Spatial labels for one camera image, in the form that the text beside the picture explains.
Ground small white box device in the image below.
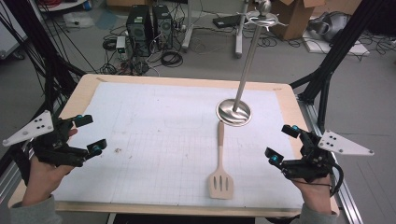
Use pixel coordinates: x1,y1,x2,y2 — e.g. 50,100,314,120
115,35,128,60

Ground flat black device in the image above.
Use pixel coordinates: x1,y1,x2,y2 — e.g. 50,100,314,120
212,13,242,29

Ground clear plastic bag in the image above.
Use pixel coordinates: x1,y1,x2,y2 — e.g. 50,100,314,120
64,11,94,29

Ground cardboard box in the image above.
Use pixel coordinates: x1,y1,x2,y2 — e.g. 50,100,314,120
269,0,326,41

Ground tangle of black cables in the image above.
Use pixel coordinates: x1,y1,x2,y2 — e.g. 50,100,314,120
101,57,152,77

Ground person's right hand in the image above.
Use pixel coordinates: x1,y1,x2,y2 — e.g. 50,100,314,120
290,174,334,216

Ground white stand leg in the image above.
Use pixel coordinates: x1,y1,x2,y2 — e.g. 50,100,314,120
181,0,195,52
234,0,250,59

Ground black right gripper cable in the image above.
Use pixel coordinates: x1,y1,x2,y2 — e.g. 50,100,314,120
292,161,345,198

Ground beige spatula with wooden handle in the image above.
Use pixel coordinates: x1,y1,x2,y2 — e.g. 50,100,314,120
207,120,234,201

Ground steel utensil hanging stand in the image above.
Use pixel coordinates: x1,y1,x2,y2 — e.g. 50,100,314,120
216,0,288,128

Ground black frame struts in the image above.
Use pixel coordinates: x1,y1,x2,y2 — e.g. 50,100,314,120
289,0,387,134
0,0,87,188

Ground white round table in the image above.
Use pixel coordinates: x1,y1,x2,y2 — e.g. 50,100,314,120
36,0,90,13

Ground coiled black cable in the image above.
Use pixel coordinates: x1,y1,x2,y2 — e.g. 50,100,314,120
160,49,184,68

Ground white cart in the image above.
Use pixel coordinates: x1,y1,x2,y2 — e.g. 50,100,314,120
0,0,27,60

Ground black left gripper strap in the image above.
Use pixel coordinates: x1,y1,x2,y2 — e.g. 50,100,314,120
8,146,32,185

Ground person's left hand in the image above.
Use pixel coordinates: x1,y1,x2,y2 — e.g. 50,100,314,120
21,128,78,207

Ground wide black computer tower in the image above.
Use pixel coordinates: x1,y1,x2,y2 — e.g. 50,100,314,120
125,4,154,58

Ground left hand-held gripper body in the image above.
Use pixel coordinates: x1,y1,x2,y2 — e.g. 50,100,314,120
2,110,90,168

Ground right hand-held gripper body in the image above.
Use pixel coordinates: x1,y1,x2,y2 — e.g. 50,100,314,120
278,130,375,185

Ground white grid mat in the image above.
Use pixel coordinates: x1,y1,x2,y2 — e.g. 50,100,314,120
50,81,304,209

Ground white flat board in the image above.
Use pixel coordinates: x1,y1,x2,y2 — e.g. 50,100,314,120
302,36,372,57

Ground grey bag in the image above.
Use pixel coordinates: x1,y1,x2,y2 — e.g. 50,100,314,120
306,10,351,43

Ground aluminium rail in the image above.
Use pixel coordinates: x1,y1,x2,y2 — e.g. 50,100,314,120
0,161,29,203
297,96,363,224

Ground narrow black computer tower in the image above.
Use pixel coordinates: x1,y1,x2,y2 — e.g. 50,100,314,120
151,4,174,50

